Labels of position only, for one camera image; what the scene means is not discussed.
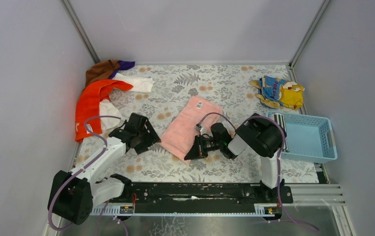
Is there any pink towel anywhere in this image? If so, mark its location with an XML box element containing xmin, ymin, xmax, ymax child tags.
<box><xmin>160</xmin><ymin>96</ymin><xmax>223</xmax><ymax>165</ymax></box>

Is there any green white striped towel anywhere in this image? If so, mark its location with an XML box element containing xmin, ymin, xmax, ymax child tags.
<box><xmin>273</xmin><ymin>113</ymin><xmax>290</xmax><ymax>152</ymax></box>

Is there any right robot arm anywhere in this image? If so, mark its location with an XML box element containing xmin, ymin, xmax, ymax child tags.
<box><xmin>184</xmin><ymin>114</ymin><xmax>286</xmax><ymax>195</ymax></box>

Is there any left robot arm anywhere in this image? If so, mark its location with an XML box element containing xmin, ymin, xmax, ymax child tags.
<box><xmin>48</xmin><ymin>113</ymin><xmax>161</xmax><ymax>231</ymax></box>

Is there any red orange towel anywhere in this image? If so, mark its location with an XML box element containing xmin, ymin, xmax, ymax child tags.
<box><xmin>75</xmin><ymin>80</ymin><xmax>133</xmax><ymax>143</ymax></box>

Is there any purple towel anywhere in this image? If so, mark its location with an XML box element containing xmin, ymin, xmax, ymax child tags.
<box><xmin>109</xmin><ymin>60</ymin><xmax>136</xmax><ymax>79</ymax></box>

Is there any blue yellow cartoon towel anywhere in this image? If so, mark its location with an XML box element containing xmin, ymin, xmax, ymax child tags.
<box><xmin>249</xmin><ymin>76</ymin><xmax>305</xmax><ymax>110</ymax></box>

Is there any brown towel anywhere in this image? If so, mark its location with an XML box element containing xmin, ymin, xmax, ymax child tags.
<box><xmin>85</xmin><ymin>60</ymin><xmax>120</xmax><ymax>87</ymax></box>

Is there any light blue plastic basket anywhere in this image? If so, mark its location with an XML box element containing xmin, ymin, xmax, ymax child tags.
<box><xmin>280</xmin><ymin>112</ymin><xmax>338</xmax><ymax>164</ymax></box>

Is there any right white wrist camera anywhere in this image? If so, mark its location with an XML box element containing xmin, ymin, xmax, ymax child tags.
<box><xmin>195</xmin><ymin>123</ymin><xmax>206</xmax><ymax>135</ymax></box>

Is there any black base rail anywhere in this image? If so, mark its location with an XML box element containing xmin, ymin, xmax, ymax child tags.
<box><xmin>101</xmin><ymin>181</ymin><xmax>294</xmax><ymax>215</ymax></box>

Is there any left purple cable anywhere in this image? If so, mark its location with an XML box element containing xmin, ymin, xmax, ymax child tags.
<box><xmin>48</xmin><ymin>116</ymin><xmax>129</xmax><ymax>236</ymax></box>

